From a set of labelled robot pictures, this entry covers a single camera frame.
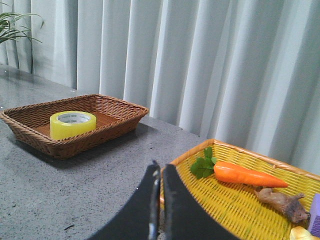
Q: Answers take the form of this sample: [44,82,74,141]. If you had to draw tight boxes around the pale yellow toy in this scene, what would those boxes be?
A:
[289,226,320,240]

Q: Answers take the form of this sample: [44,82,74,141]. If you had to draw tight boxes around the orange toy carrot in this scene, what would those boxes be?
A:
[190,147,289,188]

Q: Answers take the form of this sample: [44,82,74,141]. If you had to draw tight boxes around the white pleated curtain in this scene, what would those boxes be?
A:
[0,0,320,174]

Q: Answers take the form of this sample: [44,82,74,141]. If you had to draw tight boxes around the purple foam block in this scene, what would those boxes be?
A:
[308,193,320,238]

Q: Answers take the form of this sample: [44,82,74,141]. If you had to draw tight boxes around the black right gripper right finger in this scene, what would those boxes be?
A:
[162,164,238,240]

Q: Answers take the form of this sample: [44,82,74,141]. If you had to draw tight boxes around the green potted plant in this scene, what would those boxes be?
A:
[0,11,44,73]

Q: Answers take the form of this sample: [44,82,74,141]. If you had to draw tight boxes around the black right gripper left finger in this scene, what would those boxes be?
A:
[90,160,161,240]

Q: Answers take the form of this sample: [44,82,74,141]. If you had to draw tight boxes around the brown toy animal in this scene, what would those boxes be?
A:
[253,188,311,224]

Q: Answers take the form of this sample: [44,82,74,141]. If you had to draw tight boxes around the brown wicker basket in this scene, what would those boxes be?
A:
[0,94,149,159]

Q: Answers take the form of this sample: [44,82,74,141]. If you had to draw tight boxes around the yellow woven basket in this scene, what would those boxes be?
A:
[169,139,320,240]

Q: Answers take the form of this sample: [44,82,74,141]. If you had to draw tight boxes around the yellow tape roll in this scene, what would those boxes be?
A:
[49,111,97,140]

